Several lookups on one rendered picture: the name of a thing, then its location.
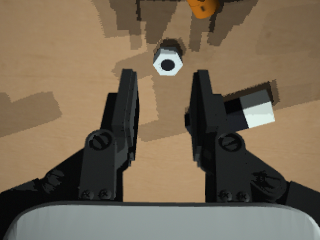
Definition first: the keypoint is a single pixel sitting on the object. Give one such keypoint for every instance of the grey hex nut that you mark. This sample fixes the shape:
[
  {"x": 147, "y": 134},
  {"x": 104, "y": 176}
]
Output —
[{"x": 167, "y": 61}]

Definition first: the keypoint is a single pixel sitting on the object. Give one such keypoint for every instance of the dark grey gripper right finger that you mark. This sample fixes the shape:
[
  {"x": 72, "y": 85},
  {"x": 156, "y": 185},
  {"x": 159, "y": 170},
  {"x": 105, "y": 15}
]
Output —
[{"x": 237, "y": 172}]

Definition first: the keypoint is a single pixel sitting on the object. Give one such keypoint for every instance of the orange battery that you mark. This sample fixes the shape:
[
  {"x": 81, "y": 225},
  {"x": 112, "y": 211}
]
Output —
[{"x": 203, "y": 8}]

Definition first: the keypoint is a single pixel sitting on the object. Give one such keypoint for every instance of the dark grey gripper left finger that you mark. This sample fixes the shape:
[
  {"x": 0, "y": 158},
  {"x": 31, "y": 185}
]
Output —
[{"x": 93, "y": 168}]

